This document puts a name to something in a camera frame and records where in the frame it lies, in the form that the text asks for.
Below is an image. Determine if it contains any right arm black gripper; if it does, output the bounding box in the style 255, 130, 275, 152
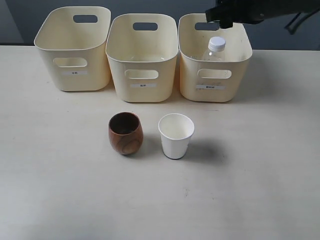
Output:
205, 0, 320, 29

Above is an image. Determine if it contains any clear plastic bottle white cap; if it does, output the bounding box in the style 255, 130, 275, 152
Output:
201, 36, 226, 62

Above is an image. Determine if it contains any white paper cup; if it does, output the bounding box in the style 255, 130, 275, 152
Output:
158, 113, 195, 160

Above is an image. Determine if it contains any brown wooden cup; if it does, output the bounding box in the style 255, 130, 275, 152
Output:
108, 112, 144, 155

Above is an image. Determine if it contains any right cream plastic bin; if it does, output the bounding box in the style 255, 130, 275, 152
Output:
178, 13, 253, 103

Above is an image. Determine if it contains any cream plastic bin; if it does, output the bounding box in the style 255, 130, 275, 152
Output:
34, 6, 112, 92
105, 13, 179, 103
178, 13, 253, 103

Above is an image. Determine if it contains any middle cream plastic bin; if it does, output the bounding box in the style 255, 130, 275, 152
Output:
105, 13, 179, 103

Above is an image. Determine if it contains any left cream plastic bin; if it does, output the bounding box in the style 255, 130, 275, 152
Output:
34, 6, 112, 92

